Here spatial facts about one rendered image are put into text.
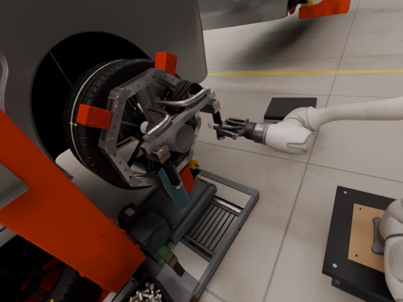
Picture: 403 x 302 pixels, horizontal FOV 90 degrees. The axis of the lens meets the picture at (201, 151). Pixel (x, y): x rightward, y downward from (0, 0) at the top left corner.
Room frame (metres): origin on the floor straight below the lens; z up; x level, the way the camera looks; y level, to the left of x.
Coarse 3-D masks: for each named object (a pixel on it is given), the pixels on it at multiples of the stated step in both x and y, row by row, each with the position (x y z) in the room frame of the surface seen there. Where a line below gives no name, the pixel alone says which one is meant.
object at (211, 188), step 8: (208, 184) 1.06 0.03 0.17; (208, 192) 1.00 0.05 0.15; (200, 200) 0.95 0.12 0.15; (208, 200) 0.95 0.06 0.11; (192, 208) 0.91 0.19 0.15; (200, 208) 0.89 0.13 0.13; (192, 216) 0.83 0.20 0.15; (184, 224) 0.78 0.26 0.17; (176, 232) 0.75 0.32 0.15; (184, 232) 0.76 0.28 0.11; (176, 240) 0.71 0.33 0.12
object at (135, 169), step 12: (156, 84) 1.10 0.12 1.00; (132, 96) 0.92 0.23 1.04; (132, 108) 0.91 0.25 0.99; (168, 108) 1.17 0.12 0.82; (180, 108) 1.09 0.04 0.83; (144, 120) 0.97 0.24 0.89; (132, 132) 0.91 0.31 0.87; (120, 144) 0.83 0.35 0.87; (132, 156) 0.83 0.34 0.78; (144, 156) 1.04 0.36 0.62; (132, 168) 0.87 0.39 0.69; (144, 168) 0.89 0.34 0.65; (156, 168) 0.88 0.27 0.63
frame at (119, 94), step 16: (128, 80) 0.88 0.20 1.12; (144, 80) 0.86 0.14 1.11; (160, 80) 0.96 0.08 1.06; (176, 80) 0.97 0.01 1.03; (112, 96) 0.79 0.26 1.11; (128, 96) 0.80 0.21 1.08; (112, 128) 0.72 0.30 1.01; (112, 144) 0.69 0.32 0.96; (112, 160) 0.67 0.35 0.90; (176, 160) 0.90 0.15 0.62; (128, 176) 0.68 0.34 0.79; (144, 176) 0.76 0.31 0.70
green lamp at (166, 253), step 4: (164, 244) 0.40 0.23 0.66; (164, 248) 0.39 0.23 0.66; (168, 248) 0.38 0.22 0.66; (160, 252) 0.38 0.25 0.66; (164, 252) 0.37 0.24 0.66; (168, 252) 0.37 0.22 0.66; (172, 252) 0.37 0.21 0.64; (160, 256) 0.37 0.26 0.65; (164, 256) 0.36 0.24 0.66; (168, 256) 0.36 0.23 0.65; (164, 260) 0.35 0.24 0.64; (168, 260) 0.36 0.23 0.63
